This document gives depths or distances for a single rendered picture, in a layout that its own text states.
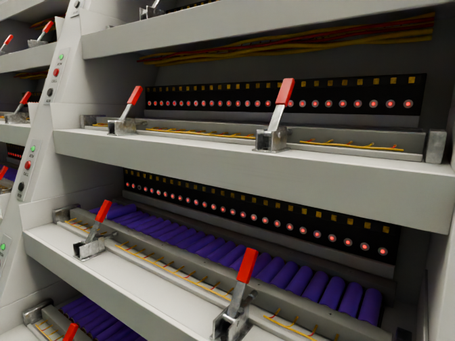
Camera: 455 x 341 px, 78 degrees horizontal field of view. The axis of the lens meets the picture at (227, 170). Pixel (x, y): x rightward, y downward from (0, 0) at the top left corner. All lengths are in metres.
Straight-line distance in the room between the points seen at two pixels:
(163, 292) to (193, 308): 0.05
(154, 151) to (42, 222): 0.33
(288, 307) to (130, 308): 0.19
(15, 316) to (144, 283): 0.35
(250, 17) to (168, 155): 0.20
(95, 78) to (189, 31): 0.29
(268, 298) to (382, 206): 0.16
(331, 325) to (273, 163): 0.17
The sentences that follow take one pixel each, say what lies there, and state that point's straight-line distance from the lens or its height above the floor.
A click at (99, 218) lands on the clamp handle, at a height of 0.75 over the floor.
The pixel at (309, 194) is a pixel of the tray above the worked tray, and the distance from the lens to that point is 0.27.
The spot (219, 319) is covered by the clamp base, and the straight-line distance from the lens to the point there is 0.32.
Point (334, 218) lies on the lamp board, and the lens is 0.41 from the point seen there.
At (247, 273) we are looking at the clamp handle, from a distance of 0.31.
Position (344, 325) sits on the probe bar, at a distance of 0.33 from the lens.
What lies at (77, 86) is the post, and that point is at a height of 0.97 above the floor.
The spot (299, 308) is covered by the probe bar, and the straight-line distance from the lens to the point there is 0.33.
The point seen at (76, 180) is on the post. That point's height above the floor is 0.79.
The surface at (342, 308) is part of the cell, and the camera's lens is 0.35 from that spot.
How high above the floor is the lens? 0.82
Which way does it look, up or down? 6 degrees up
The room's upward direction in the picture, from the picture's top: 13 degrees clockwise
